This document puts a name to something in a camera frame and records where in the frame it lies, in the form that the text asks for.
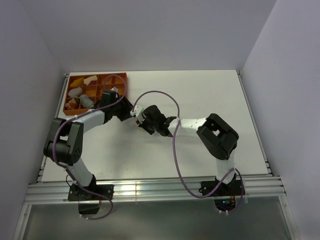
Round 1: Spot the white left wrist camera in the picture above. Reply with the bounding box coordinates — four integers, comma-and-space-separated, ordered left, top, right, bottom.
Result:
111, 87, 120, 93

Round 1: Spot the grey sock with black stripes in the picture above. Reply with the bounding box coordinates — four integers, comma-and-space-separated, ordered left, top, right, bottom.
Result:
79, 94, 95, 109

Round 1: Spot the yellow rolled sock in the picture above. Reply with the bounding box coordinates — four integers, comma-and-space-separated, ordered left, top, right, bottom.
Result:
70, 77, 84, 87

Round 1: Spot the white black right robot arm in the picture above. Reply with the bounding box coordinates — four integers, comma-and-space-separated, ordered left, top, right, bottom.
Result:
130, 105, 239, 195

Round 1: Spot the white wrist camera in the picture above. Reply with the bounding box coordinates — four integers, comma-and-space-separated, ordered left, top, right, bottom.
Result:
111, 87, 120, 93
130, 105, 145, 124

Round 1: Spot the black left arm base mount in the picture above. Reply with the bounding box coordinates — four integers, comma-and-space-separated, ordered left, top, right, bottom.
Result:
67, 183, 114, 217

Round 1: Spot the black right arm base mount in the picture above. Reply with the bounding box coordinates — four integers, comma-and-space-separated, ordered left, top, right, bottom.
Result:
198, 180, 246, 212

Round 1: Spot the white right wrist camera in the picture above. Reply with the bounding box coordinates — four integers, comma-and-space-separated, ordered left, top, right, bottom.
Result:
130, 105, 145, 124

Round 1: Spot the orange wooden compartment tray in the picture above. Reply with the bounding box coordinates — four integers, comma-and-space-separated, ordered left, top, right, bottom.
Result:
62, 72, 128, 116

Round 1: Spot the aluminium table edge rail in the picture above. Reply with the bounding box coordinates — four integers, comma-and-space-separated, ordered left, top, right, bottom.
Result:
236, 70, 273, 176

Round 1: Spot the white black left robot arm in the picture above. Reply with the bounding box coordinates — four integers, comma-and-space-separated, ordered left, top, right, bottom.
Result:
43, 90, 133, 200

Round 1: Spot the aluminium front frame rail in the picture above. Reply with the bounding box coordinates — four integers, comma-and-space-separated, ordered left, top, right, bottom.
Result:
23, 175, 287, 205

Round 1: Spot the orange white rolled sock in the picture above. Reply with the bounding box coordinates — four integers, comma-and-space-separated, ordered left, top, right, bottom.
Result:
65, 97, 80, 110

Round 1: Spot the white maroon rolled sock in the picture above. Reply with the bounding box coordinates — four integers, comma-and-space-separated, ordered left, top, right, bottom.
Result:
83, 75, 98, 86

